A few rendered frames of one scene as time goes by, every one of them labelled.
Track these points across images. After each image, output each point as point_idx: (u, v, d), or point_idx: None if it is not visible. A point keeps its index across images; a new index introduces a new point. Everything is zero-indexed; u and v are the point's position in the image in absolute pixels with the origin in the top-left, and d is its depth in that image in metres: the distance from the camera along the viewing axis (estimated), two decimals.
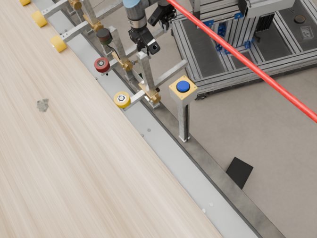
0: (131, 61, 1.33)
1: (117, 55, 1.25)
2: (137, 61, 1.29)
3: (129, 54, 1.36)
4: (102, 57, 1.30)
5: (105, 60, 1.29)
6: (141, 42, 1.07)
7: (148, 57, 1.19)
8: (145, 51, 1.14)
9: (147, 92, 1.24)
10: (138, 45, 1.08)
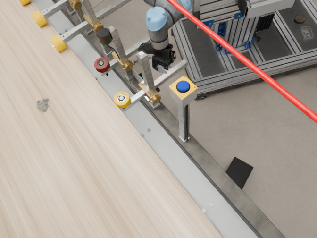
0: (131, 61, 1.33)
1: (117, 55, 1.25)
2: (137, 61, 1.29)
3: (129, 54, 1.36)
4: (102, 57, 1.30)
5: (105, 60, 1.29)
6: None
7: (148, 57, 1.20)
8: None
9: (147, 92, 1.24)
10: None
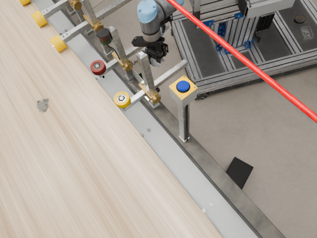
0: (131, 61, 1.33)
1: (117, 55, 1.25)
2: (137, 61, 1.29)
3: None
4: (98, 60, 1.29)
5: (101, 63, 1.28)
6: None
7: None
8: None
9: (147, 92, 1.24)
10: None
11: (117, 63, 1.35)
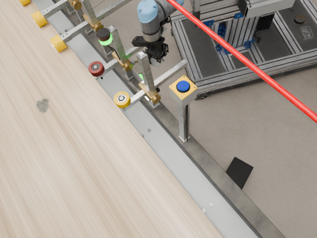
0: (131, 61, 1.33)
1: (117, 55, 1.25)
2: (137, 61, 1.29)
3: None
4: (96, 61, 1.29)
5: (99, 63, 1.28)
6: None
7: None
8: None
9: (147, 92, 1.24)
10: None
11: (114, 65, 1.35)
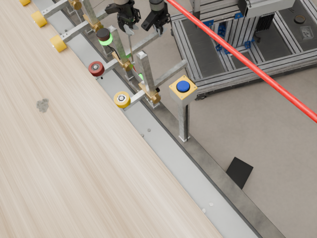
0: (131, 61, 1.34)
1: (117, 55, 1.25)
2: (131, 53, 1.30)
3: None
4: (96, 61, 1.29)
5: (99, 63, 1.28)
6: None
7: None
8: None
9: (147, 92, 1.24)
10: None
11: (114, 65, 1.35)
